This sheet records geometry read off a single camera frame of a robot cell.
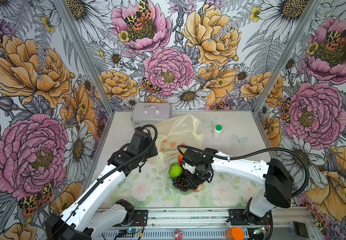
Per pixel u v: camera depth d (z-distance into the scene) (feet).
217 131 3.27
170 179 2.68
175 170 2.61
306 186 1.49
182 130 3.17
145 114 3.26
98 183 1.45
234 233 2.07
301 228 2.29
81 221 1.27
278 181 1.41
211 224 2.44
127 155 1.73
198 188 2.45
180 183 2.56
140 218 2.44
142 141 1.83
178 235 2.17
